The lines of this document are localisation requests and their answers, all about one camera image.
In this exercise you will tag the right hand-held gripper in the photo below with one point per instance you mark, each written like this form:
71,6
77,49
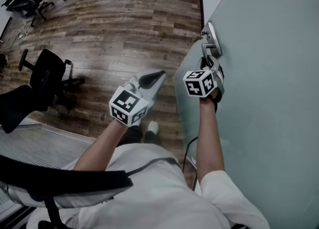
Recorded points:
199,85

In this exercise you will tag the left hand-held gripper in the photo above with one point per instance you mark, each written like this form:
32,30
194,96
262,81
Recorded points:
127,103

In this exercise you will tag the frosted glass door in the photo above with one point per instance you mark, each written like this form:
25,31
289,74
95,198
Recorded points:
261,85

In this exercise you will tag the person's left forearm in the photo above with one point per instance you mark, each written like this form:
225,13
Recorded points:
102,145

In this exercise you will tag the person's right forearm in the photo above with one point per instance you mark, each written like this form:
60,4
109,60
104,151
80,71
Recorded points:
209,143

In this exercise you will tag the small metal key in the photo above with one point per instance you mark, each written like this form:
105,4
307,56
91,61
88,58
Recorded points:
200,36

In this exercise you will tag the person's white right shoe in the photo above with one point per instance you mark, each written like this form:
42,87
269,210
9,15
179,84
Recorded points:
153,127

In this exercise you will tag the person's black trousers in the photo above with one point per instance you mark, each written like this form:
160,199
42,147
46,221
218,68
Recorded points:
135,134

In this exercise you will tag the person's white shirt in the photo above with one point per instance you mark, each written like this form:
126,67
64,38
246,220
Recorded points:
154,198

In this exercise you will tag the frosted glass partition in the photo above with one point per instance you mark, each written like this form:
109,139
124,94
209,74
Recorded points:
37,145

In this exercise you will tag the black chest-mounted monitor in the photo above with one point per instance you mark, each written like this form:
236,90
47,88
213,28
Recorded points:
62,180

